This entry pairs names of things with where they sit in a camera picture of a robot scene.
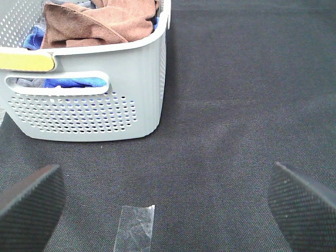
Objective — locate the brown towel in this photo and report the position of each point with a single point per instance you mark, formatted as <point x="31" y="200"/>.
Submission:
<point x="111" y="22"/>

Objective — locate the grey perforated laundry basket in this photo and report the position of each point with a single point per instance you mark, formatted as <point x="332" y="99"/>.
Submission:
<point x="98" y="93"/>

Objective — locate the black table cloth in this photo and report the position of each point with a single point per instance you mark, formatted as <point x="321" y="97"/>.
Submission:
<point x="248" y="84"/>

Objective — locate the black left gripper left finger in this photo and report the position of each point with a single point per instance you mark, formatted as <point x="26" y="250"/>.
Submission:
<point x="31" y="209"/>

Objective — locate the yellow tape on basket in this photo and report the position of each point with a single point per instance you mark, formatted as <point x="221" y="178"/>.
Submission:
<point x="27" y="61"/>

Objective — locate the blue towel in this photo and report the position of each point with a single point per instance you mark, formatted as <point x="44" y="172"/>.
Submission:
<point x="71" y="82"/>

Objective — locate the clear tape strip left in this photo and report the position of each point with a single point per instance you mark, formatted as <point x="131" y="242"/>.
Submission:
<point x="135" y="229"/>

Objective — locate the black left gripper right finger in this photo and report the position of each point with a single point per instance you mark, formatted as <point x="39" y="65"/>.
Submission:
<point x="303" y="208"/>

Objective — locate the grey towel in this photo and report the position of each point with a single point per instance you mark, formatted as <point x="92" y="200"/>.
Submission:
<point x="30" y="82"/>

